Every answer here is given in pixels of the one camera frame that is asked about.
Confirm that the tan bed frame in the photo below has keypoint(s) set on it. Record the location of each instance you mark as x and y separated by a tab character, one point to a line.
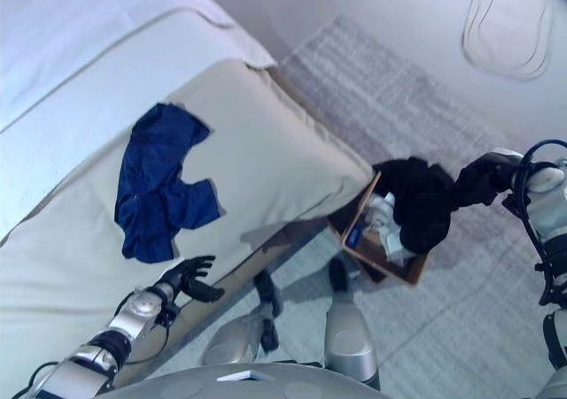
230	283

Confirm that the brown wicker basket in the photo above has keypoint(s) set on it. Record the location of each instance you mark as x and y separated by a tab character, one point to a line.
412	270

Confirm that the black garment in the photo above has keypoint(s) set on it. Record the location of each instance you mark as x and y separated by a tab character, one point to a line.
421	204

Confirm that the grey textured rug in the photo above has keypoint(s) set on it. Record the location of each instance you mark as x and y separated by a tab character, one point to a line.
398	106

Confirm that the beige bed cover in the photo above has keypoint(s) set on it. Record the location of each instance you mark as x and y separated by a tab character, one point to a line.
274	150

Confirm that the blue white label card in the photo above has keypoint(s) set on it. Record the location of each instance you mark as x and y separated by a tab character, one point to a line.
356	237

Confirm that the grey robot torso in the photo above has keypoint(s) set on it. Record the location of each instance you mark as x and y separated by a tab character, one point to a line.
177	385

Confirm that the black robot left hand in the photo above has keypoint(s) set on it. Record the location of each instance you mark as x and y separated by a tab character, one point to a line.
195	270

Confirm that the white duvet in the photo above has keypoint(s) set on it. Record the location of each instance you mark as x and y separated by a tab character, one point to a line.
66	40

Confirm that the white garment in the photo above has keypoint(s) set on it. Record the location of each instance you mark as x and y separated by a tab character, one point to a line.
381	204

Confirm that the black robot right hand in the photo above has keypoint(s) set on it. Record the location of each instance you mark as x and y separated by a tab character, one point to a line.
496	173

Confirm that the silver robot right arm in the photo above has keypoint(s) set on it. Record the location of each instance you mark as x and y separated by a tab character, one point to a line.
549	221

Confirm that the blue shorts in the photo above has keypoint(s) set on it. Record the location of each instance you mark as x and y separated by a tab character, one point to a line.
150	186

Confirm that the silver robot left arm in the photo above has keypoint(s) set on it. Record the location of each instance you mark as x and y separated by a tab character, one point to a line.
137	306

